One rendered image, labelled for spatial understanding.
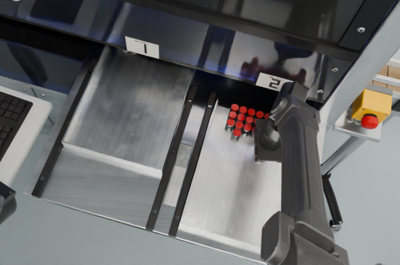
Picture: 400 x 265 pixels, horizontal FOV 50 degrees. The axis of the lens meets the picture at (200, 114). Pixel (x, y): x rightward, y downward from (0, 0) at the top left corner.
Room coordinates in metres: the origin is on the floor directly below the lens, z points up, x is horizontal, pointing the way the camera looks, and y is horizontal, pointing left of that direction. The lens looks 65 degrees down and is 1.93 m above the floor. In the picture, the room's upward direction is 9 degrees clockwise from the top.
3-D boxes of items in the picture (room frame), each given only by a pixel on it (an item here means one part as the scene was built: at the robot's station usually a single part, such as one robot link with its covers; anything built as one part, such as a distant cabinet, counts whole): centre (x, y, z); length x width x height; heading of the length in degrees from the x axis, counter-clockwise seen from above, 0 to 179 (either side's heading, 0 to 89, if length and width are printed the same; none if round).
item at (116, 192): (0.41, 0.02, 0.87); 0.70 x 0.48 x 0.02; 83
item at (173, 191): (0.32, 0.03, 0.91); 0.14 x 0.03 x 0.06; 173
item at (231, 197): (0.35, -0.14, 0.90); 0.34 x 0.26 x 0.04; 172
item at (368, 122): (0.50, -0.42, 0.99); 0.04 x 0.04 x 0.04; 83
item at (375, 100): (0.55, -0.42, 1.00); 0.08 x 0.07 x 0.07; 173
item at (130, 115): (0.50, 0.18, 0.90); 0.34 x 0.26 x 0.04; 173
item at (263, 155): (0.40, -0.17, 1.04); 0.10 x 0.07 x 0.07; 7
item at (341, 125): (0.59, -0.44, 0.87); 0.14 x 0.13 x 0.02; 173
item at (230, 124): (0.46, -0.16, 0.90); 0.18 x 0.02 x 0.05; 82
